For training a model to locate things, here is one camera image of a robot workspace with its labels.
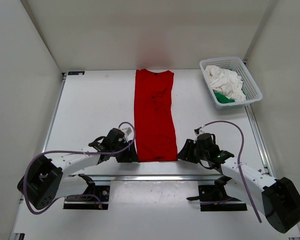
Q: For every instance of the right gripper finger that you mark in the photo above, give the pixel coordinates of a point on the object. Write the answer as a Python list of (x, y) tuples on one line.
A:
[(188, 148), (188, 156)]

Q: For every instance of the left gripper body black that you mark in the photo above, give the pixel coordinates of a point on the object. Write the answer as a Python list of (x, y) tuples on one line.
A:
[(122, 145)]

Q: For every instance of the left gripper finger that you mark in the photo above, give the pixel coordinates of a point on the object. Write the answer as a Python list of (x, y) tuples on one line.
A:
[(132, 156), (123, 157)]

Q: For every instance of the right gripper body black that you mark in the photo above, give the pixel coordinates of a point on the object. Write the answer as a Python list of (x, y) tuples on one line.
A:
[(204, 154)]

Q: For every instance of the red t shirt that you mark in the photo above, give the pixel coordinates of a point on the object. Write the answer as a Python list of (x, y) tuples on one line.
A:
[(155, 134)]

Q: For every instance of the white t shirt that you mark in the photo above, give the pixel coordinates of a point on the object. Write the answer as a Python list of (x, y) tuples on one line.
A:
[(226, 82)]

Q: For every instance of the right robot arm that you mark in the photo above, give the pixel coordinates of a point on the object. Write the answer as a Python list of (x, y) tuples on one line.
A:
[(277, 199)]

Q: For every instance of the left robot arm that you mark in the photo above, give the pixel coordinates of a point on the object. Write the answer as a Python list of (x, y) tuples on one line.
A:
[(59, 174)]

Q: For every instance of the green t shirt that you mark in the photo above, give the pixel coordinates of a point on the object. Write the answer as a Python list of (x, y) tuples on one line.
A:
[(223, 99)]

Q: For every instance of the white plastic basket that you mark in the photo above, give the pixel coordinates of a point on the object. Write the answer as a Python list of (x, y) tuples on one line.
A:
[(233, 63)]

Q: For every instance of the blue label sticker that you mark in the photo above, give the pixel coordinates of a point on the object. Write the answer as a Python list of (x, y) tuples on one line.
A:
[(76, 73)]

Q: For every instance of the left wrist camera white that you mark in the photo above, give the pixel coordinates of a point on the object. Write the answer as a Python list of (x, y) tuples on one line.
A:
[(126, 132)]

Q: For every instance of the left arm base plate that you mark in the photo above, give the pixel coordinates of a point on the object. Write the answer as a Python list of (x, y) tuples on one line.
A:
[(81, 192)]

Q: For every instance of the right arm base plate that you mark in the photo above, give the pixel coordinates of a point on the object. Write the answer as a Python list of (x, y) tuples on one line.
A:
[(212, 198)]

